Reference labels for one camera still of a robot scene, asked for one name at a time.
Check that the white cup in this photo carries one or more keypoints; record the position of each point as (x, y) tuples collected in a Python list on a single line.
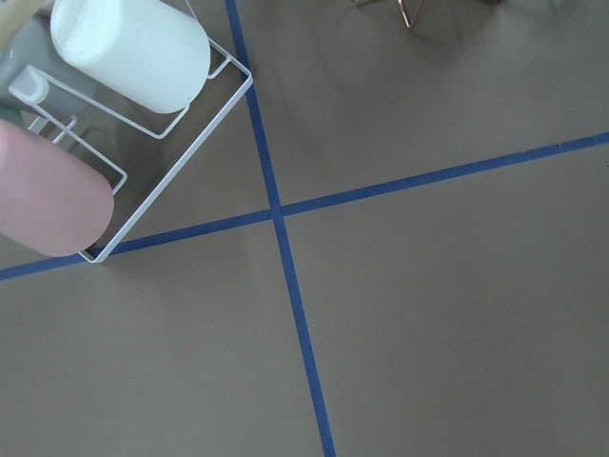
[(147, 51)]

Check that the salmon pink cup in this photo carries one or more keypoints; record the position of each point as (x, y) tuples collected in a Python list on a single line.
[(51, 201)]

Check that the grey cup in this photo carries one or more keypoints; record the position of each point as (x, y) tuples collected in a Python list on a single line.
[(33, 73)]

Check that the white wire cup rack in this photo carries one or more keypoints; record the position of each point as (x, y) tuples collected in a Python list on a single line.
[(150, 160)]

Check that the copper wire bottle rack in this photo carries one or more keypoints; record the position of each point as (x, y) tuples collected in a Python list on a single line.
[(410, 11)]

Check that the wooden rack handle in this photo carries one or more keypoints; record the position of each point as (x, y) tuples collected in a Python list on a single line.
[(15, 14)]

